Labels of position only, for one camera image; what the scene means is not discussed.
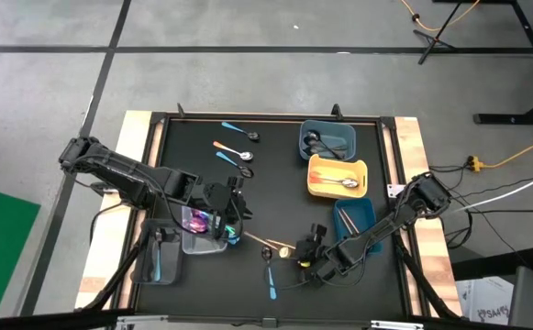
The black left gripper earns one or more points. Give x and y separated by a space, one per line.
215 199

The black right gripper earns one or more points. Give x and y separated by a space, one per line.
323 263

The long rose gold spoon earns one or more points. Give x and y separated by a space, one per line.
345 220

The yellow plastic bin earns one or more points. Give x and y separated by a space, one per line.
330 165

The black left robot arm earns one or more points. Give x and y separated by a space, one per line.
128 172

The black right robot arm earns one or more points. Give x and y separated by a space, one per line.
385 224

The clear plastic bin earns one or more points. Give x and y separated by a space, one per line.
202 245

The dark blue plastic bin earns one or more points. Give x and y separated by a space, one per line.
367 206

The black table mat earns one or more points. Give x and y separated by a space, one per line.
188 298

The smoky grey plastic bin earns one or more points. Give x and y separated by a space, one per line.
144 270

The slate blue plastic bin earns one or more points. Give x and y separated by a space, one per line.
346 130

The white printed cardboard box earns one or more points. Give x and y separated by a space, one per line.
481 298

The yellow power splitter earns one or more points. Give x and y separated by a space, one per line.
474 163

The dark grey office chair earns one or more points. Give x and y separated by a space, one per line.
532 298

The black rig crossbar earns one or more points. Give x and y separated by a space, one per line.
41 321

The green floor mat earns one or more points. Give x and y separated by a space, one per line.
0 252

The black tripod stand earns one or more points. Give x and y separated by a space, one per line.
432 41

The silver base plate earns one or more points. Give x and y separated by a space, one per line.
392 190

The silver metal bracket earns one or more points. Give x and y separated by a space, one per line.
396 325

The black desk leg frame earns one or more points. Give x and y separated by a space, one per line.
495 119

